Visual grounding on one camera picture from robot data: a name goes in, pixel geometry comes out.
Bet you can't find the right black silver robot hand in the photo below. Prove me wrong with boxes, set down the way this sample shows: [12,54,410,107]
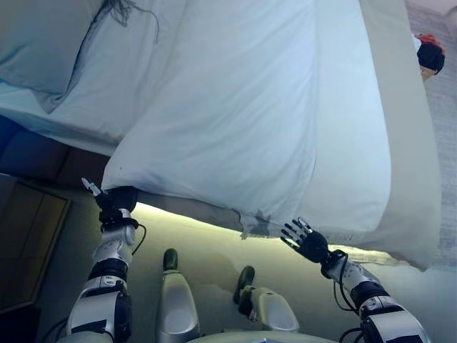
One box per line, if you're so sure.
[279,216,330,265]

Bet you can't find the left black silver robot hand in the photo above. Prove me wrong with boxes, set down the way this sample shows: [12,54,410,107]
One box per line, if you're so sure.
[81,177,139,216]

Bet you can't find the white duvet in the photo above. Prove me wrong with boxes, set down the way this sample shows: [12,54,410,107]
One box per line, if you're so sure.
[101,0,391,241]

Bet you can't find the beige bed cover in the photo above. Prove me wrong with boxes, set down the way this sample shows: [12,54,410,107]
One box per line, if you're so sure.
[135,0,444,273]

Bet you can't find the right silver robot leg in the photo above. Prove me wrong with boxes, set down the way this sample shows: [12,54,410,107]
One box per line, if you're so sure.
[232,265,301,335]

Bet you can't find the silver robot leg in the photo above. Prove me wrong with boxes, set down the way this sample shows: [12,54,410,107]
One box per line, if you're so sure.
[156,248,201,343]
[232,265,301,335]

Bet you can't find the wooden nightstand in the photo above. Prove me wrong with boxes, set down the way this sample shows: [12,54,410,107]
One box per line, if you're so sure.
[0,172,73,316]

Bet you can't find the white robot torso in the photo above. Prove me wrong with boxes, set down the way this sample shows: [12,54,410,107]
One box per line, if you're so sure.
[198,332,361,343]

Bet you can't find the left silver robot leg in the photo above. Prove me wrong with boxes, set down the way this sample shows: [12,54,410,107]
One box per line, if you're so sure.
[156,248,201,343]

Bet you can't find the white mattress sheet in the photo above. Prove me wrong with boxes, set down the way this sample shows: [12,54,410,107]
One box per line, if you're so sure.
[0,0,187,159]

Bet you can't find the light grey rug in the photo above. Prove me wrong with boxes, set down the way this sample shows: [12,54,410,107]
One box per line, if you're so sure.
[403,0,457,266]

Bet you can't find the large beige pillow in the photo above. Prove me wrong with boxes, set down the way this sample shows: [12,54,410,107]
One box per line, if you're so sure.
[0,0,105,116]

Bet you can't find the patterned fringed cushion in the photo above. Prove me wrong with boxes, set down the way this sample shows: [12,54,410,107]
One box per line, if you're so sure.
[76,0,160,73]

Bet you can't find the cardboard box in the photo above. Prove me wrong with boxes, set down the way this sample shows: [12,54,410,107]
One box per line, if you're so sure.
[420,65,441,81]

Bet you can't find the black garment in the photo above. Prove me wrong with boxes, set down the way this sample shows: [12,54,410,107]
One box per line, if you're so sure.
[416,42,446,73]

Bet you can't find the red garment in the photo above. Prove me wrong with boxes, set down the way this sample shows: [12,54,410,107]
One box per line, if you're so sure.
[413,32,446,49]

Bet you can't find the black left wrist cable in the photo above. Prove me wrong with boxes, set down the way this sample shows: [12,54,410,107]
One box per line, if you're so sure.
[129,222,148,257]

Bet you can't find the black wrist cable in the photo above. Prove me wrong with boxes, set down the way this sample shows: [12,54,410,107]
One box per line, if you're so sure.
[129,222,148,257]
[334,249,362,343]

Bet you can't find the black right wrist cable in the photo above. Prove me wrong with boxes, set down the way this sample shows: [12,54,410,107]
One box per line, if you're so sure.
[334,249,362,343]

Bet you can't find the brown upholstered bed frame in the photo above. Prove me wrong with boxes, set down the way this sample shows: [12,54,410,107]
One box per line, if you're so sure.
[0,114,116,185]

